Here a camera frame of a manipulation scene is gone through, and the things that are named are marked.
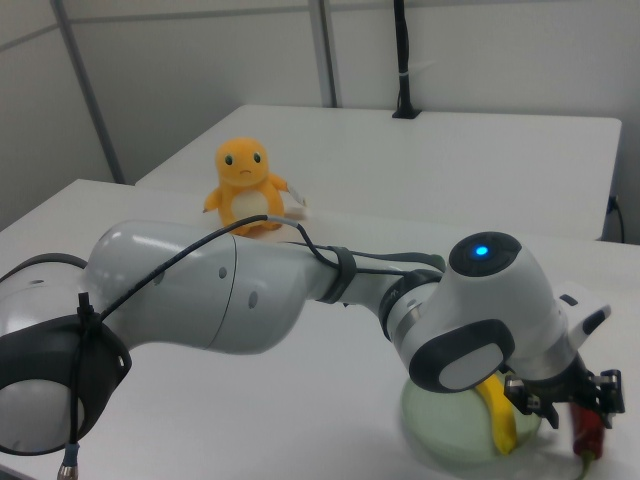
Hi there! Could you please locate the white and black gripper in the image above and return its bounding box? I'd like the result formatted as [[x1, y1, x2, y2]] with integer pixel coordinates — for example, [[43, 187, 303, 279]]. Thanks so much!
[[504, 282, 627, 431]]

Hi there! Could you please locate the red chili pepper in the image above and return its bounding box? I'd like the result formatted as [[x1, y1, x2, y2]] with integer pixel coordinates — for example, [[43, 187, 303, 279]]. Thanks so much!
[[569, 403, 609, 480]]

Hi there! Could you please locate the pale green plastic plate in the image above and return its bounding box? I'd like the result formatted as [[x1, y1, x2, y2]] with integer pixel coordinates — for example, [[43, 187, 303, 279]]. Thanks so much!
[[399, 377, 544, 464]]

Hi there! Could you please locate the yellow banana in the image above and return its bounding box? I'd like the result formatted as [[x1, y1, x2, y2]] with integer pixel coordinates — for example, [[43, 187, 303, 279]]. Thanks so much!
[[474, 372, 519, 456]]

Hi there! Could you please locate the orange plush toy with tag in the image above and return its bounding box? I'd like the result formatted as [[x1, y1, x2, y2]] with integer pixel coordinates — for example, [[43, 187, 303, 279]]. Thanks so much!
[[202, 137, 309, 239]]

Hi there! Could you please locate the black power cable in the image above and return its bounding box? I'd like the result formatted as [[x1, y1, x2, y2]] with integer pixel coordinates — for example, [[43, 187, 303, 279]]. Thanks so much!
[[606, 193, 627, 242]]

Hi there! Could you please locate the black post with clamp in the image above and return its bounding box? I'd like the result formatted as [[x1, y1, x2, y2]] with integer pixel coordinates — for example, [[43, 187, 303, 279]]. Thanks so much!
[[391, 0, 422, 121]]

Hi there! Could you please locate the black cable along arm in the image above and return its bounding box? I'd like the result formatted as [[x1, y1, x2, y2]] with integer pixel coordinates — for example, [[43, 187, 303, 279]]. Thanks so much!
[[57, 213, 446, 480]]

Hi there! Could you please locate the grey partition post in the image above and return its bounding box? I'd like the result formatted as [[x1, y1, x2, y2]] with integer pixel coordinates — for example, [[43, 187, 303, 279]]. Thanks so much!
[[48, 0, 127, 186], [306, 0, 344, 109]]

